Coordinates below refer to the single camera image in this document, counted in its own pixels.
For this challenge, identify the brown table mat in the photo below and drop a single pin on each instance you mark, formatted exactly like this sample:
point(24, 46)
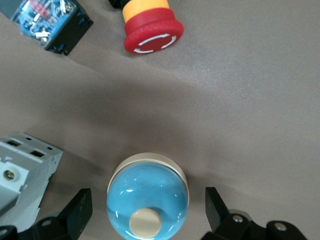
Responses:
point(225, 112)

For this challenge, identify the white circuit breaker red switch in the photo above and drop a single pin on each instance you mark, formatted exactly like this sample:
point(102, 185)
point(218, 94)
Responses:
point(22, 175)

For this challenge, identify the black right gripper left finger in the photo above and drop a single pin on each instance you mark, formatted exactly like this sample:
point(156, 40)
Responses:
point(75, 212)

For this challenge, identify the red emergency button yellow collar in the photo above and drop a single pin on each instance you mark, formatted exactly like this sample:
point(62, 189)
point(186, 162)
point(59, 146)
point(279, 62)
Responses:
point(152, 30)

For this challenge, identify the red push button black block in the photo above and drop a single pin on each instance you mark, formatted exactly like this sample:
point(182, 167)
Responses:
point(50, 22)

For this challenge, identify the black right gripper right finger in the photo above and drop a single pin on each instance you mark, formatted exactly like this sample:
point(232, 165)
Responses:
point(220, 215)

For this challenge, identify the blue desk bell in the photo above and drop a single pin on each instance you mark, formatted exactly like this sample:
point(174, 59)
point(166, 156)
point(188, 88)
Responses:
point(147, 192)

